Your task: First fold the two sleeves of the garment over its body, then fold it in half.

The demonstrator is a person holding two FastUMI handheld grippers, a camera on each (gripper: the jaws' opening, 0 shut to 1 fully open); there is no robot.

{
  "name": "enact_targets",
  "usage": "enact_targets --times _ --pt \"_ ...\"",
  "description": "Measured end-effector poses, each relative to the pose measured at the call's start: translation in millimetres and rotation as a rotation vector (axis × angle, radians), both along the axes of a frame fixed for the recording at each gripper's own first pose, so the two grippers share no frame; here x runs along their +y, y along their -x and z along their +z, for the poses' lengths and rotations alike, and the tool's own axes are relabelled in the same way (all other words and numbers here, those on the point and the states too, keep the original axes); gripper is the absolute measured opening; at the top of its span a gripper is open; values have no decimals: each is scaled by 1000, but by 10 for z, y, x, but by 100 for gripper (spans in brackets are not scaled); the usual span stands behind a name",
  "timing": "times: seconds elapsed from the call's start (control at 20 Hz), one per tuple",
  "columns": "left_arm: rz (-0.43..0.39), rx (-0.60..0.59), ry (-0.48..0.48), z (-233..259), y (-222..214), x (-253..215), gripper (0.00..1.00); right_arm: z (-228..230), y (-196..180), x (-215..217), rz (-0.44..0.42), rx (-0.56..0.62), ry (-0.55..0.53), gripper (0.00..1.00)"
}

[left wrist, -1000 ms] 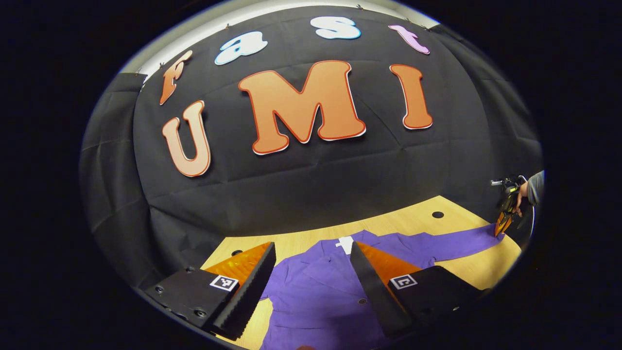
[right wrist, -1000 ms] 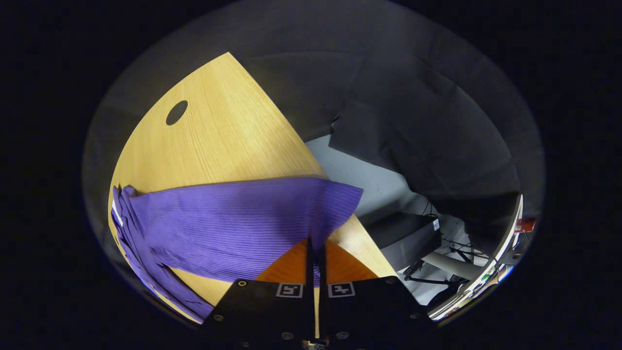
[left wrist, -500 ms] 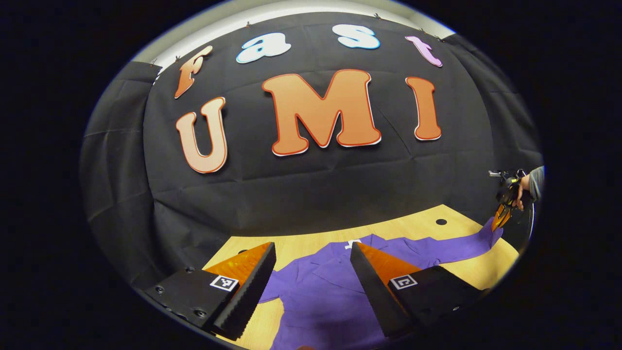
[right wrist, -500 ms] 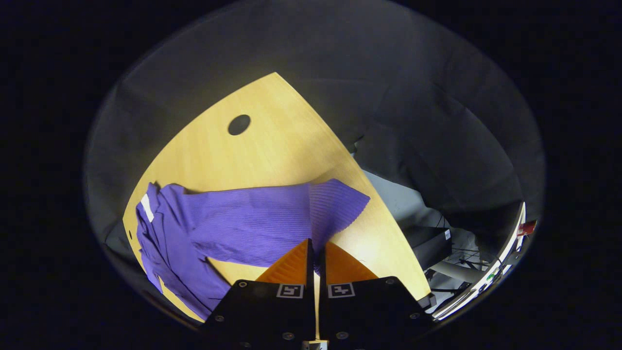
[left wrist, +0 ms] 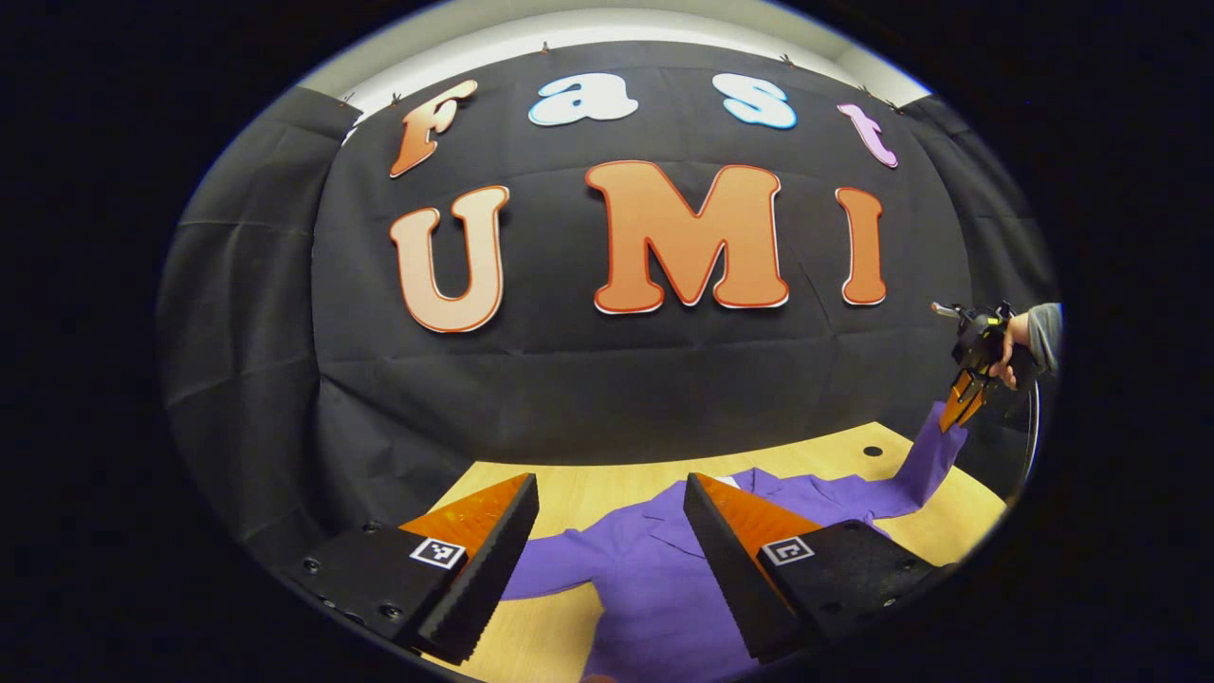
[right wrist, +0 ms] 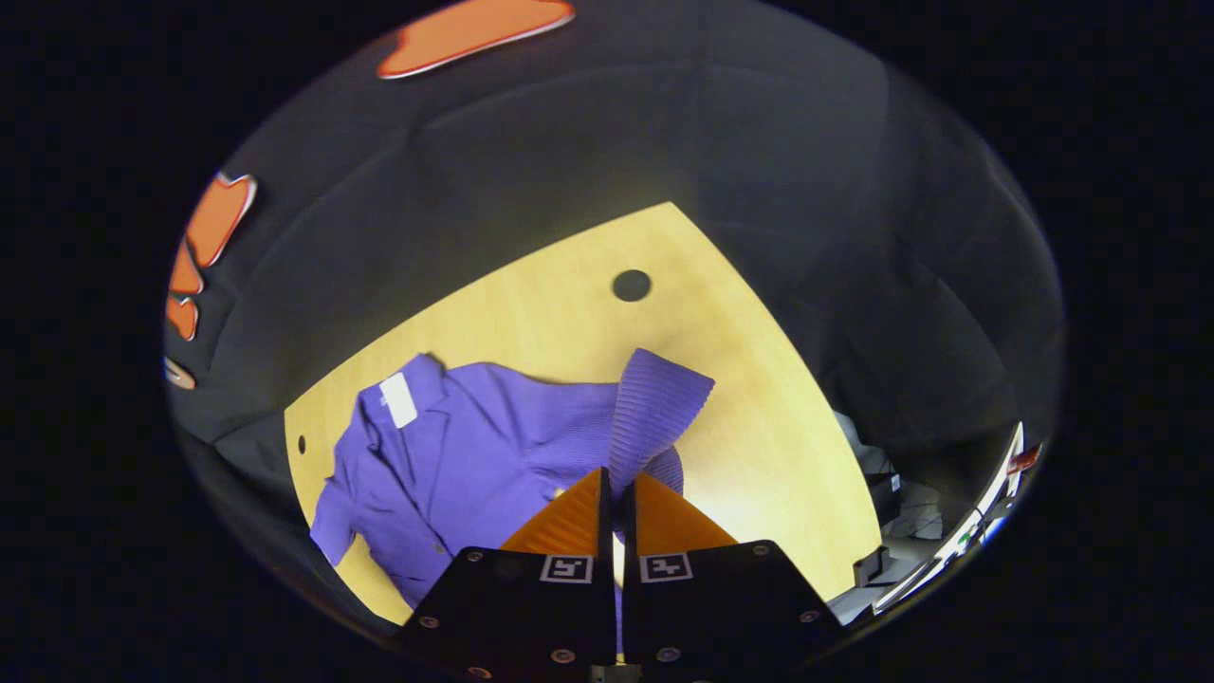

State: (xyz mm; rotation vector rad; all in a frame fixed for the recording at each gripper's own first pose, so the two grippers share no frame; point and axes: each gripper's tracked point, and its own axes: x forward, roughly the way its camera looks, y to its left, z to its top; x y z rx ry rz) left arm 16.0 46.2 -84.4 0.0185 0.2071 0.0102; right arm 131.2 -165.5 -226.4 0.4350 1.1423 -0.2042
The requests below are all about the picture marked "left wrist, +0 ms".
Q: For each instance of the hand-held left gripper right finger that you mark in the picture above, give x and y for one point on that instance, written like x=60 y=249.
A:
x=730 y=569

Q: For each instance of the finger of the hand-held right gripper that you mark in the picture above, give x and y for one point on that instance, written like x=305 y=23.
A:
x=975 y=398
x=955 y=403

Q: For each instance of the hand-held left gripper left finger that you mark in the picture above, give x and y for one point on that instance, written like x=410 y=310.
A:
x=484 y=579

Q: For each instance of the purple collared jacket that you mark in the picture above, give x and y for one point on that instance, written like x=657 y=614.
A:
x=654 y=588

